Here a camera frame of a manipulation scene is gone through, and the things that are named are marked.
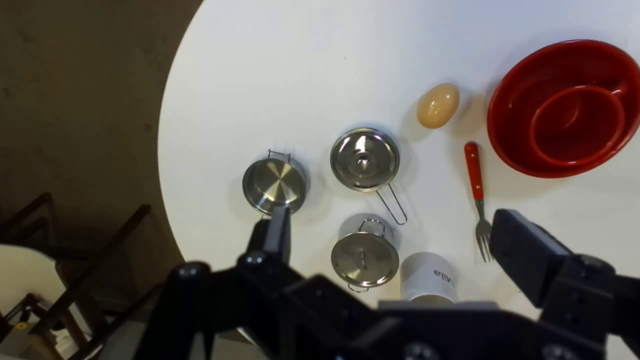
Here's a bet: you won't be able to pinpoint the white mug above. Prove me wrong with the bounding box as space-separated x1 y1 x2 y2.
399 251 460 307

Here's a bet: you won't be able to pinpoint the dark wooden chair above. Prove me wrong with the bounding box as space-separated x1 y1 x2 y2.
0 192 164 360

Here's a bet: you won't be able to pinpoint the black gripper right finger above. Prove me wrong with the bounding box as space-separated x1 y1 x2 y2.
489 209 585 311

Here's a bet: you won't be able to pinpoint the red handled metal fork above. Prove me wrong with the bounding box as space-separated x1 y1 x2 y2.
463 141 496 264

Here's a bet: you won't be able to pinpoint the steel lidded pan wire handle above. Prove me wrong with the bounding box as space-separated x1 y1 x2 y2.
329 127 411 228

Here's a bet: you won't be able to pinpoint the steel pot with lid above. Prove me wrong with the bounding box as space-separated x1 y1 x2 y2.
330 213 403 294

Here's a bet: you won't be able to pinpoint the open steel pot two handles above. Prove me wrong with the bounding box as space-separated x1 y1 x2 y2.
241 151 311 219

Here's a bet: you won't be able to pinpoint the tan toy egg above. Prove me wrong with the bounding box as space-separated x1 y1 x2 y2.
417 82 463 131

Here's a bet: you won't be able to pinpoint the red plastic bowl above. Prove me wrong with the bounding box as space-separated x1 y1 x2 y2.
486 38 640 181

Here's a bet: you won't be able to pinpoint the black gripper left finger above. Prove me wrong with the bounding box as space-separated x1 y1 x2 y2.
246 205 294 267

